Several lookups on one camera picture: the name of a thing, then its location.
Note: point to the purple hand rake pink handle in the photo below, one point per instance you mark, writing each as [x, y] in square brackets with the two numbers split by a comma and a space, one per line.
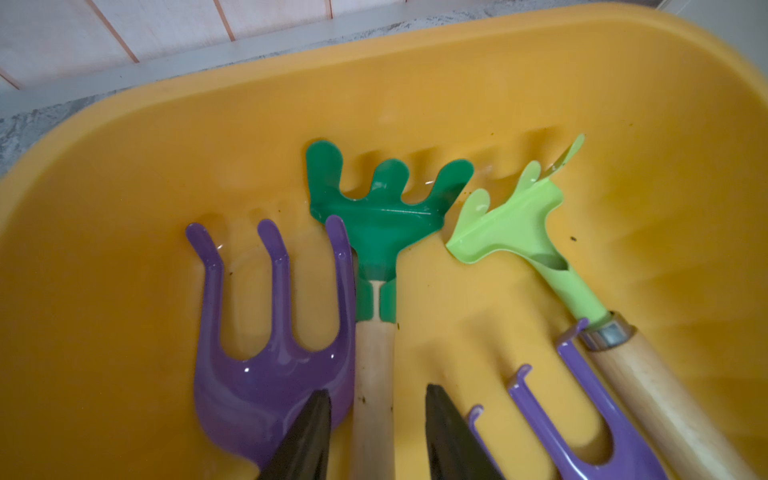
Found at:
[555, 419]

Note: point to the dark green hand rake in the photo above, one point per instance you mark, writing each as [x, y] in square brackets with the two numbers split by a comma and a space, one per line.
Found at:
[379, 226]

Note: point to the green hand rake wooden handle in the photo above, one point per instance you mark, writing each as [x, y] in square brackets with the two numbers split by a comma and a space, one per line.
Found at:
[641, 400]

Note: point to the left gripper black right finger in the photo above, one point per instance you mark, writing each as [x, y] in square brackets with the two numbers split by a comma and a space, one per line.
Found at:
[453, 452]

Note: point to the yellow plastic storage box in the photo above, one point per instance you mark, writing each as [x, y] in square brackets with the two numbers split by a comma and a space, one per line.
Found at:
[665, 217]

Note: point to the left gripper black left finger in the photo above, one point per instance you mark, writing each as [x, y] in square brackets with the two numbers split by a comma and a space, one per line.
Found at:
[304, 452]

